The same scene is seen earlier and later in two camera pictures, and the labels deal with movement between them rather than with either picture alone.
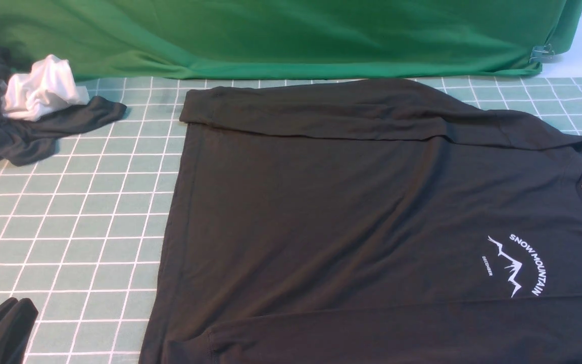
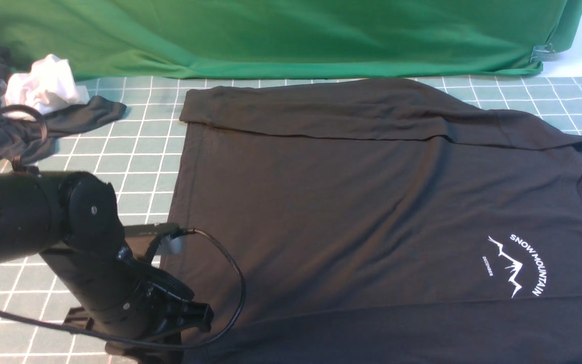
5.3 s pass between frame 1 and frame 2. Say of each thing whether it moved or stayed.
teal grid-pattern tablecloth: stayed
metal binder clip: stayed
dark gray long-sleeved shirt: stayed
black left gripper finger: moved
